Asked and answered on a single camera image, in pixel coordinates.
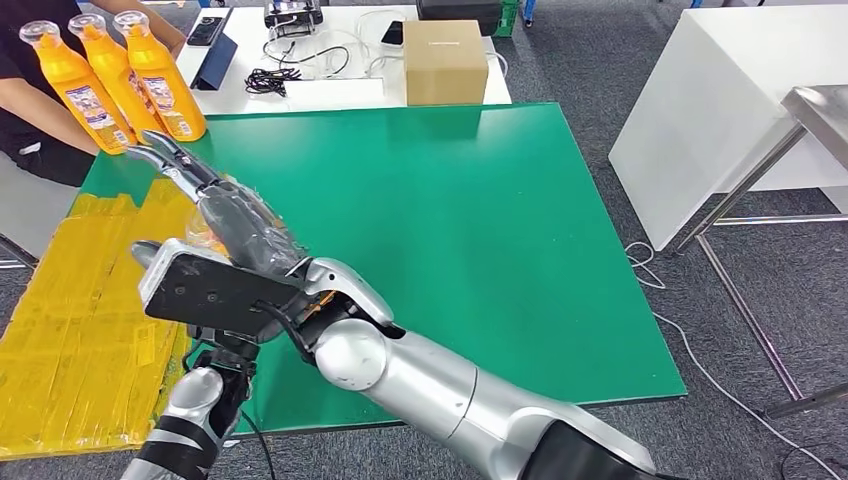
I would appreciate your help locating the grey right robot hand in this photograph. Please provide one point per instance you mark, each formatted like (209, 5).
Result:
(252, 225)

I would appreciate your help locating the orange plastic bottle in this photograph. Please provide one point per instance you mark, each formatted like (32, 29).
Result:
(116, 73)
(159, 79)
(205, 235)
(79, 93)

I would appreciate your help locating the black smartphone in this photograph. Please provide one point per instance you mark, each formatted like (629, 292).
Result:
(393, 32)
(205, 31)

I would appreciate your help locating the person's left forearm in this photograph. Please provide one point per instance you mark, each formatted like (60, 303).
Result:
(156, 26)

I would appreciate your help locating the person's right forearm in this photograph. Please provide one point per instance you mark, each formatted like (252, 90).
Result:
(46, 116)

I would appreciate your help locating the white desk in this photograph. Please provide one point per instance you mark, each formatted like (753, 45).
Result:
(252, 104)

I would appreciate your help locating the dark blue tablet case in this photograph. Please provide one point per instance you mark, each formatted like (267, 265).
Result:
(215, 65)

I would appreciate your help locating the yellow tape patch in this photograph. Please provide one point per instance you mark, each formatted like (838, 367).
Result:
(79, 318)

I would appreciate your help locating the black electronic device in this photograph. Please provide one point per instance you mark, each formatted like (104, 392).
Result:
(293, 13)

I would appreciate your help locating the grey chair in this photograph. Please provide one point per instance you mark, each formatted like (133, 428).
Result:
(33, 215)

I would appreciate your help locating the person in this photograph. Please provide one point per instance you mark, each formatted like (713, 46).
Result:
(26, 146)

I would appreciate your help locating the brown cardboard box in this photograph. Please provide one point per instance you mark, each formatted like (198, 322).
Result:
(445, 63)

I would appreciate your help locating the black hard case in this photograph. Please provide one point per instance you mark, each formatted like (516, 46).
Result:
(460, 14)

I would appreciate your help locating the green box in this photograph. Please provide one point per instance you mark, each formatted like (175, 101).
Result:
(509, 16)

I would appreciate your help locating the white cabinet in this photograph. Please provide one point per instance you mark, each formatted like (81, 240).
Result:
(715, 99)

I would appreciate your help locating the stainless steel table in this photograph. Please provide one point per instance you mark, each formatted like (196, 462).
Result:
(821, 112)

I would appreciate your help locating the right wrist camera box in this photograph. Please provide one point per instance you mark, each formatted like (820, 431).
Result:
(212, 291)

